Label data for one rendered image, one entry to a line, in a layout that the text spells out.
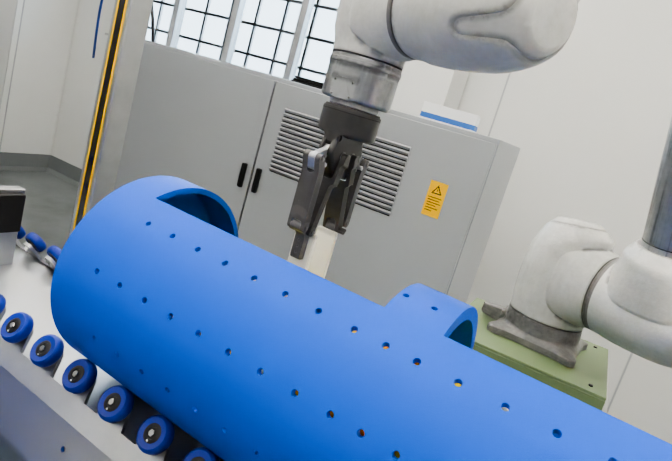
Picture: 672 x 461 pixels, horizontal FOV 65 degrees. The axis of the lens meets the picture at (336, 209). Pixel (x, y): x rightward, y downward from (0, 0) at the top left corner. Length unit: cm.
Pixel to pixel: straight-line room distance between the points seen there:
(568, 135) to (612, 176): 33
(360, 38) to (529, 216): 284
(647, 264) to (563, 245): 17
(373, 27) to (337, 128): 12
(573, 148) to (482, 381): 293
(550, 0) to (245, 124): 223
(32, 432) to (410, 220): 168
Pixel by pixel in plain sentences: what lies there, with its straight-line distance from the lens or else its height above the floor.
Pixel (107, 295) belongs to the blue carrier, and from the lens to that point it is 68.
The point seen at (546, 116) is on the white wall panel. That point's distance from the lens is 341.
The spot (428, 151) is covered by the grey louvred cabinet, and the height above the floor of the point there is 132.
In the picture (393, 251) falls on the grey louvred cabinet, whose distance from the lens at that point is 227.
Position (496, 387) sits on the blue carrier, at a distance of 50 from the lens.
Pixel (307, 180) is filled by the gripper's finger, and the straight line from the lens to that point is 63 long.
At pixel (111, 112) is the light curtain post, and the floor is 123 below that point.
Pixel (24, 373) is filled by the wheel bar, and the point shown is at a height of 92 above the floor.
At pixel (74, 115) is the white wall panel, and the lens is 573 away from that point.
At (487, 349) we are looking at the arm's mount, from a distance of 111.
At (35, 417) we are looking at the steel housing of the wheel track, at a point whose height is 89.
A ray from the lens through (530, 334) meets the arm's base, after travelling 118.
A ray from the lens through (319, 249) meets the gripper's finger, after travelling 72.
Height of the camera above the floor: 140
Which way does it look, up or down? 11 degrees down
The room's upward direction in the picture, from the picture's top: 16 degrees clockwise
